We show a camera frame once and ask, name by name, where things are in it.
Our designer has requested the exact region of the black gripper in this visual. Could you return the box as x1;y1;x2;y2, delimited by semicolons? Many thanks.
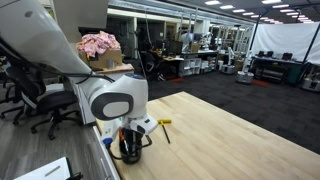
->
121;128;142;156

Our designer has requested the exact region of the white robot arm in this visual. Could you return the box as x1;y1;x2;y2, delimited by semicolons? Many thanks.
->
0;0;157;157

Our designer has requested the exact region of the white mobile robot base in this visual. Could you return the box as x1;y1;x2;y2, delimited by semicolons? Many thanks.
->
236;50;254;84

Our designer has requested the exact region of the cardboard box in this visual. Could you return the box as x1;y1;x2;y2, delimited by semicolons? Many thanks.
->
78;49;122;69

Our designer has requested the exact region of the white storage shelf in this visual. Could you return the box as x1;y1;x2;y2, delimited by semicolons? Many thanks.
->
179;58;201;77

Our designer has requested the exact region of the pink patterned cloth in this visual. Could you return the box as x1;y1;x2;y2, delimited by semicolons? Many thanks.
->
76;31;121;57

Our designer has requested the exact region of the black office chair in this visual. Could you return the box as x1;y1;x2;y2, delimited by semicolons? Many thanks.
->
6;66;82;140

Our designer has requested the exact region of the black desk with monitors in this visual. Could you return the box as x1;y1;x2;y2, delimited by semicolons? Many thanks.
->
251;51;303;85

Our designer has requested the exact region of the white backdrop screen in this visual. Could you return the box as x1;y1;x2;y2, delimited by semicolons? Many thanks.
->
252;22;320;64

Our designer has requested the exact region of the orange handled screwdriver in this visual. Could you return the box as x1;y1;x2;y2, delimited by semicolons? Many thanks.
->
118;128;128;154

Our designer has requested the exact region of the yellow T-handle hex key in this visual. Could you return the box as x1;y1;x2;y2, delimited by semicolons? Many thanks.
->
157;119;172;144

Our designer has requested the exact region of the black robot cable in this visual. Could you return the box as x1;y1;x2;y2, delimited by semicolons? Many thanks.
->
0;36;116;85

